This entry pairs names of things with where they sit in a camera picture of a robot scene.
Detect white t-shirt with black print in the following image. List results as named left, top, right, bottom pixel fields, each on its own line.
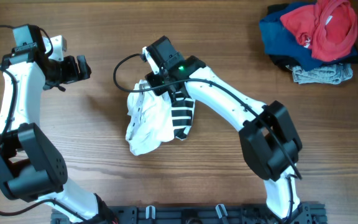
left=126, top=80, right=195, bottom=156

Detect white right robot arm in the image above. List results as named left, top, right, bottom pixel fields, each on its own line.
left=144, top=55, right=302, bottom=223

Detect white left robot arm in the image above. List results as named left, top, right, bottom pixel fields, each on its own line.
left=0, top=47, right=119, bottom=223

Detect black garment under pile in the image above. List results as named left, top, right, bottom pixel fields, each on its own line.
left=265, top=2, right=358, bottom=72

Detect dark blue garment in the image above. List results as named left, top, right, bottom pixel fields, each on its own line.
left=259, top=2, right=358, bottom=72

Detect grey denim garment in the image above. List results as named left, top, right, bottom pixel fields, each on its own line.
left=286, top=63, right=353, bottom=85

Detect red garment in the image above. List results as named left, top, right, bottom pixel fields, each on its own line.
left=280, top=0, right=358, bottom=62

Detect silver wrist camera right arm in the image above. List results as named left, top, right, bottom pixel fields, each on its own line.
left=142, top=35, right=185, bottom=75

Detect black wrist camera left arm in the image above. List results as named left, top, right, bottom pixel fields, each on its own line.
left=11, top=24, right=68, bottom=63

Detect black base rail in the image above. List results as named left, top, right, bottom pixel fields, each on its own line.
left=50, top=203, right=328, bottom=224

